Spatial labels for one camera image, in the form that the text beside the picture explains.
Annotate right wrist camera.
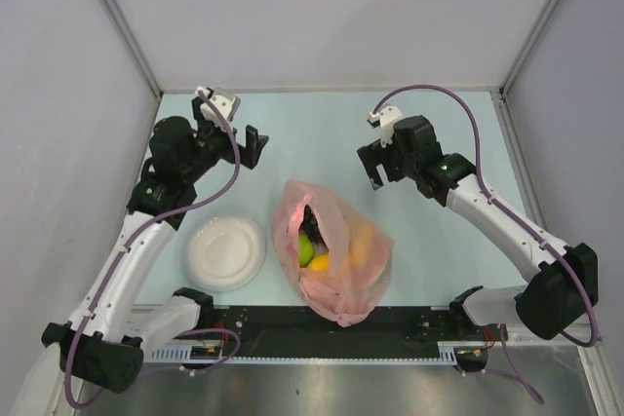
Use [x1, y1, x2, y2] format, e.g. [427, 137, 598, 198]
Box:
[367, 106, 403, 148]

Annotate orange fake fruit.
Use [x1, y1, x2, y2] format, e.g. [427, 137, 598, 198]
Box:
[349, 223, 375, 268]

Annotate white cable duct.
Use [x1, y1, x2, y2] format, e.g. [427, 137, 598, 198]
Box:
[144, 342, 488, 366]

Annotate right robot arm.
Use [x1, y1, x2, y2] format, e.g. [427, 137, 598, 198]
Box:
[357, 107, 598, 340]

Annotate green fake apple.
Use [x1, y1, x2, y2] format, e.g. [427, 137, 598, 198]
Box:
[298, 234, 315, 268]

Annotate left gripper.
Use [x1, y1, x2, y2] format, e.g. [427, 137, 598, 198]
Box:
[181, 98, 266, 182]

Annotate dark fake grapes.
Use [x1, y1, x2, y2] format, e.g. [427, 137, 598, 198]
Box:
[299, 206, 324, 244]

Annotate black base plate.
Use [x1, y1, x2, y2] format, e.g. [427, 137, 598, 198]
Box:
[204, 306, 499, 359]

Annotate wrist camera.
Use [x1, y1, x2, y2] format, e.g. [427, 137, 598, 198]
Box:
[193, 87, 241, 132]
[367, 106, 403, 148]

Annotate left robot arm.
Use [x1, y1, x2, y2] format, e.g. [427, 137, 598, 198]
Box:
[42, 87, 268, 399]

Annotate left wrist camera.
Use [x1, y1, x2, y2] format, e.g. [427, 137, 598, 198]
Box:
[193, 87, 241, 132]

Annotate pink plastic bag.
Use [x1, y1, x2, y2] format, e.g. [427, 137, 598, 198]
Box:
[271, 179, 394, 327]

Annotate yellow fake mango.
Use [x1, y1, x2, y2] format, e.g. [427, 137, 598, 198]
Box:
[307, 253, 330, 272]

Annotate white paper plate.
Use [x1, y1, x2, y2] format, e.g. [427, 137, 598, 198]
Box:
[182, 214, 266, 292]

